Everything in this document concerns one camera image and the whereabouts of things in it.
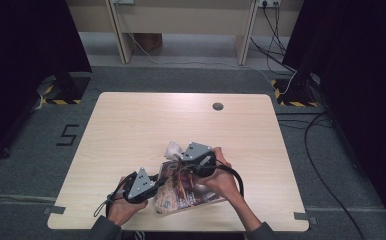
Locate brown cardboard box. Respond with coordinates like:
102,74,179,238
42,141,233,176
134,33,163,53

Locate red cover magazine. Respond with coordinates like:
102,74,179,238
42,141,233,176
153,159,227,218

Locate grey tape piece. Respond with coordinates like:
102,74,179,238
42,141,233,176
43,205,67,215
294,212,318,225

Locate person's right hand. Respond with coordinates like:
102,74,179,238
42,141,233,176
195,146,241,202

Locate black curtain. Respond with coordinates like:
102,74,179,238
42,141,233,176
0,0,92,164
282,0,386,231

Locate black stand base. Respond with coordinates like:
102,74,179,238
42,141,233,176
35,72,92,105
270,73,320,108

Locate white floor cable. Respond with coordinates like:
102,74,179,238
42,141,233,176
127,32,298,96

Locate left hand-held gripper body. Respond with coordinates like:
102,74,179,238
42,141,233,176
122,167,161,205

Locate long black floor cable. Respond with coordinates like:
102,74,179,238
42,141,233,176
303,113,367,240

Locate white wall socket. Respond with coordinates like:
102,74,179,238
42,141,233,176
258,0,282,8

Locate white quilted cloth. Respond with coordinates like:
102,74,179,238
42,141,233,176
164,141,185,162

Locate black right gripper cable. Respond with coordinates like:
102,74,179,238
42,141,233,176
214,159,245,198

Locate black wall socket cables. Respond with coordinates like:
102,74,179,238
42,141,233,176
250,1,297,74

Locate person's left hand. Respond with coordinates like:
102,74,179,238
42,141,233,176
106,176,149,228

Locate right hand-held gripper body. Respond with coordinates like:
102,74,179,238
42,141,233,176
181,141,217,178

